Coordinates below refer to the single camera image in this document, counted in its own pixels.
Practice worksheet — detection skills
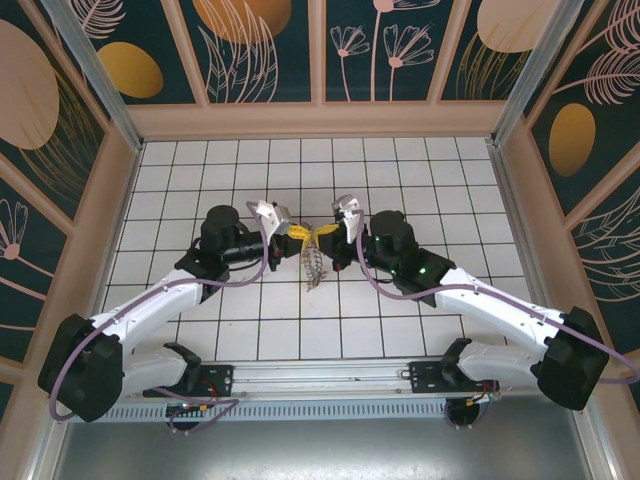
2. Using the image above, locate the aluminium frame post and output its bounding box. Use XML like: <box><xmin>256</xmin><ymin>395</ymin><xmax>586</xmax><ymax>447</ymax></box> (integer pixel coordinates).
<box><xmin>489</xmin><ymin>0</ymin><xmax>590</xmax><ymax>149</ymax></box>
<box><xmin>39</xmin><ymin>0</ymin><xmax>146</xmax><ymax>154</ymax></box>

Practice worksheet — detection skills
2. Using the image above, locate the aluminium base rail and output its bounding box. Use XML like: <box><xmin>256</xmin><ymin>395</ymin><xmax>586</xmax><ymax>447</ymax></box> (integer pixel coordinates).
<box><xmin>119</xmin><ymin>349</ymin><xmax>596</xmax><ymax>404</ymax></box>

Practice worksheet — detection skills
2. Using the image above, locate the slotted grey cable duct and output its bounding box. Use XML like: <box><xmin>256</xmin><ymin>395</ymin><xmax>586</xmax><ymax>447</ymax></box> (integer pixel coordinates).
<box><xmin>107</xmin><ymin>397</ymin><xmax>451</xmax><ymax>424</ymax></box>

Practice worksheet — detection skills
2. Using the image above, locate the aluminium frame side bar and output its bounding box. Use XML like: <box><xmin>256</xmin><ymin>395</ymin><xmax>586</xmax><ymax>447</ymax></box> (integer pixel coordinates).
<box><xmin>488</xmin><ymin>142</ymin><xmax>619</xmax><ymax>480</ymax></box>

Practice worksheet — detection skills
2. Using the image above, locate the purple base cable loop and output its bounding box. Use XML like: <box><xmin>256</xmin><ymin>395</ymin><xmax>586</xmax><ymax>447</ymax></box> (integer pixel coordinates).
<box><xmin>166</xmin><ymin>397</ymin><xmax>242</xmax><ymax>437</ymax></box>
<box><xmin>443</xmin><ymin>397</ymin><xmax>489</xmax><ymax>432</ymax></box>

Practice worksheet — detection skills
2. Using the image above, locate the grey metal sheet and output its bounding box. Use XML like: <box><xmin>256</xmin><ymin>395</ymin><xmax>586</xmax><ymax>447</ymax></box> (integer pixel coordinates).
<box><xmin>59</xmin><ymin>417</ymin><xmax>601</xmax><ymax>480</ymax></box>

